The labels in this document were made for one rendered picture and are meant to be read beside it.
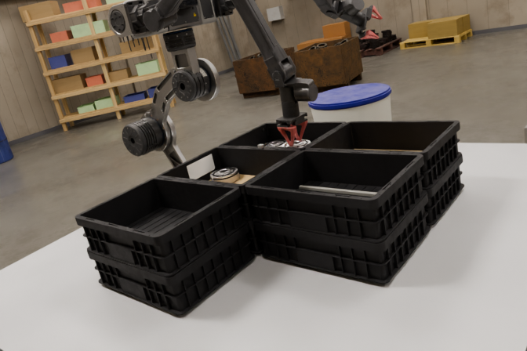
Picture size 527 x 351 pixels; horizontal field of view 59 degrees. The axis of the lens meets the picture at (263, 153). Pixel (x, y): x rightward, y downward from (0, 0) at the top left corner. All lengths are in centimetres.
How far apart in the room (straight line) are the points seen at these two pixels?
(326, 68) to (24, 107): 582
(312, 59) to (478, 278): 626
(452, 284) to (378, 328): 22
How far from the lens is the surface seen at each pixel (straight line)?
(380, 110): 318
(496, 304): 112
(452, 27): 1036
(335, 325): 108
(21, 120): 992
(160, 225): 145
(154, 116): 252
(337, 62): 712
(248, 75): 808
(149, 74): 921
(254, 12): 150
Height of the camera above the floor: 137
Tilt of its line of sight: 17 degrees down
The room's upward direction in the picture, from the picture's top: 12 degrees counter-clockwise
